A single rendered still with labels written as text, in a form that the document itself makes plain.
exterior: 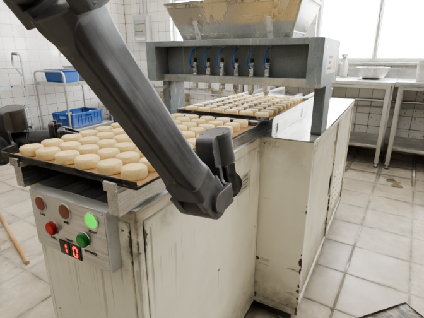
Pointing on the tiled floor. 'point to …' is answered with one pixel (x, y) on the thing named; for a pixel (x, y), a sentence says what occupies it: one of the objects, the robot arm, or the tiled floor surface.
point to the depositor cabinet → (297, 206)
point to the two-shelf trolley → (65, 99)
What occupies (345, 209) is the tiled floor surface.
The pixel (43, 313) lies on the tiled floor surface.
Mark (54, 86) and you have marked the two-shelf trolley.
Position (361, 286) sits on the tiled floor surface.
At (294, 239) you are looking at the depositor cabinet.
